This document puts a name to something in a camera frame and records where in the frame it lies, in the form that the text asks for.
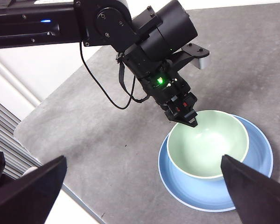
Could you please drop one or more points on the green ribbed bowl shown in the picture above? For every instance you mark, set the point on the green ribbed bowl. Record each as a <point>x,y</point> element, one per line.
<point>207,144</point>

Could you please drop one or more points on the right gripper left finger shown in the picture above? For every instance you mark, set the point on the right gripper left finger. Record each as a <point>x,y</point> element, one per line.
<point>28,200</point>

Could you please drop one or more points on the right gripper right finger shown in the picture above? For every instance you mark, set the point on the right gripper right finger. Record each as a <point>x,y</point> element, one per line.
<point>259,198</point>

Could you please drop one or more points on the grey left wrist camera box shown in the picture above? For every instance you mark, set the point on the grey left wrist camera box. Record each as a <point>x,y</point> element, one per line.
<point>204,63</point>

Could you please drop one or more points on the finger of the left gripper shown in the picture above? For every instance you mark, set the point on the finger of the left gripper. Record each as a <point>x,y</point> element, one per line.
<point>191,119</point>
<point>175,116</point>

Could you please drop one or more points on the grey slatted panel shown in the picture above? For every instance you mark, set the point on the grey slatted panel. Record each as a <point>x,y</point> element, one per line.
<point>7,135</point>

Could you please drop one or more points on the blue round plate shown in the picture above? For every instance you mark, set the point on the blue round plate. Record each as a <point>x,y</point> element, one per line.
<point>200,193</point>

